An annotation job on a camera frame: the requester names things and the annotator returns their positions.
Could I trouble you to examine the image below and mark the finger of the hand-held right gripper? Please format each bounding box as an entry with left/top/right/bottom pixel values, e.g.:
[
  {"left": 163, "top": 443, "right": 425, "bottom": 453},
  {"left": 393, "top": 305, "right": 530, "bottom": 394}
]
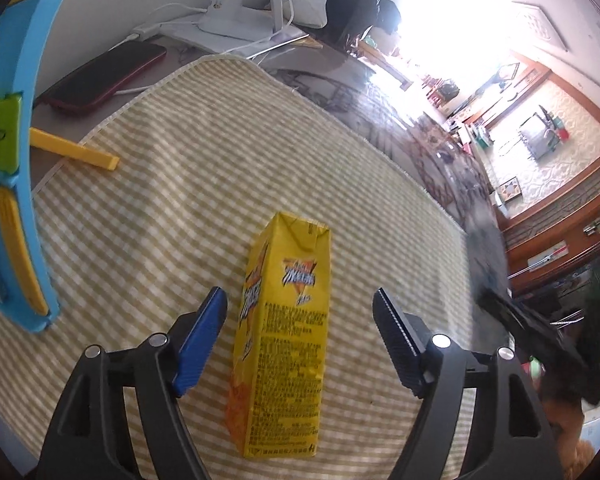
[{"left": 480, "top": 287, "right": 600, "bottom": 406}]

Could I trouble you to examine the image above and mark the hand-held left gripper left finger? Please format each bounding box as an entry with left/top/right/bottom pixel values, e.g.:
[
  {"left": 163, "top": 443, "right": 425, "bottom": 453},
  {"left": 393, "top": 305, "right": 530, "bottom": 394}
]
[{"left": 37, "top": 286, "right": 229, "bottom": 480}]

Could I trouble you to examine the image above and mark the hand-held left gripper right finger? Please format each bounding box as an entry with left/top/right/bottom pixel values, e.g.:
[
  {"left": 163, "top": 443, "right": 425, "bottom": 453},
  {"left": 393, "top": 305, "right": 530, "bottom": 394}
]
[{"left": 372, "top": 287, "right": 566, "bottom": 480}]

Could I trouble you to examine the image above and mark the red bin with green rim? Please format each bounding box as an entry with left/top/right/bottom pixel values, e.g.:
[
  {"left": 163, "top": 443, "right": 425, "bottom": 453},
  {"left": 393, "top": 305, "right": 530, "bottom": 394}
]
[{"left": 524, "top": 355, "right": 548, "bottom": 383}]

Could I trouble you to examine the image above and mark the yellow drink carton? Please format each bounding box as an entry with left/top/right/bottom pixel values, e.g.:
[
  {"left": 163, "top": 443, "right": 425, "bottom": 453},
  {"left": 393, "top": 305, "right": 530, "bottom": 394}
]
[{"left": 225, "top": 211, "right": 332, "bottom": 459}]

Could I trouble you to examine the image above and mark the person's right hand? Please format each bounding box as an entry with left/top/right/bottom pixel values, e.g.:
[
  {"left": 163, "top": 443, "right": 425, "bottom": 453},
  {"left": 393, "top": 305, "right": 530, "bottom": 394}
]
[{"left": 540, "top": 377, "right": 597, "bottom": 480}]

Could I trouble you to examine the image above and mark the blue toy stand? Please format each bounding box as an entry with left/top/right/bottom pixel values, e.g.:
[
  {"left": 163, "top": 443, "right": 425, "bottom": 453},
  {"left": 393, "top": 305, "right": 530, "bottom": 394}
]
[{"left": 0, "top": 0, "right": 86, "bottom": 333}]

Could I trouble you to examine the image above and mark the yellow plastic stick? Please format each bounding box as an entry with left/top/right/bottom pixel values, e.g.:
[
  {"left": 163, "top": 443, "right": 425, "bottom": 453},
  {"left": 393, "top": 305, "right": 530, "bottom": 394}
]
[{"left": 29, "top": 127, "right": 121, "bottom": 172}]

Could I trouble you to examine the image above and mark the dark red phone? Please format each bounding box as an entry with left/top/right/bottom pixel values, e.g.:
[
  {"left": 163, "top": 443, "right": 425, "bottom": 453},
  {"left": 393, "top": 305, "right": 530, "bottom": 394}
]
[{"left": 47, "top": 41, "right": 167, "bottom": 113}]

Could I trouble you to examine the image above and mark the square ceiling light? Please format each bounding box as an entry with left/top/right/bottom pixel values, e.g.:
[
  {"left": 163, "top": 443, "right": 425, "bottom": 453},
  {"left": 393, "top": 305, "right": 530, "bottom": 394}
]
[{"left": 512, "top": 0, "right": 568, "bottom": 53}]

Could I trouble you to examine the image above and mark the white power strip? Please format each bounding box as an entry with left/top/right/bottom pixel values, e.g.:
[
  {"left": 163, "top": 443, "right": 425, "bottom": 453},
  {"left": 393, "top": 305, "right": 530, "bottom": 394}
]
[{"left": 125, "top": 22, "right": 181, "bottom": 44}]

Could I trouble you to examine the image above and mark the dark clothes pile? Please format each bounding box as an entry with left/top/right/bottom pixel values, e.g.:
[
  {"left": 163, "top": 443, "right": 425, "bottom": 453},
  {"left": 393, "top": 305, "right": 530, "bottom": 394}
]
[{"left": 320, "top": 0, "right": 383, "bottom": 43}]

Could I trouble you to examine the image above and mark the small patterned picture frame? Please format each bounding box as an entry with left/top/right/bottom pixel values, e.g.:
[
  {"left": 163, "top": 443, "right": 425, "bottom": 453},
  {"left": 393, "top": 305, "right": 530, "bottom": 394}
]
[{"left": 497, "top": 177, "right": 524, "bottom": 206}]

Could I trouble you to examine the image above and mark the wall television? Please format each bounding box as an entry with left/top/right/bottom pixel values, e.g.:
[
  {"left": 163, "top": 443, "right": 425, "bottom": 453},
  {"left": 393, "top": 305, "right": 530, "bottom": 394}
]
[{"left": 519, "top": 112, "right": 556, "bottom": 158}]

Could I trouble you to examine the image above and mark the wall shelf with containers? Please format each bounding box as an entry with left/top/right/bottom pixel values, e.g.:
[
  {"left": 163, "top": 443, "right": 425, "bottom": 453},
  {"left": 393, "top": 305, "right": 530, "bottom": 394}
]
[{"left": 537, "top": 105, "right": 572, "bottom": 145}]

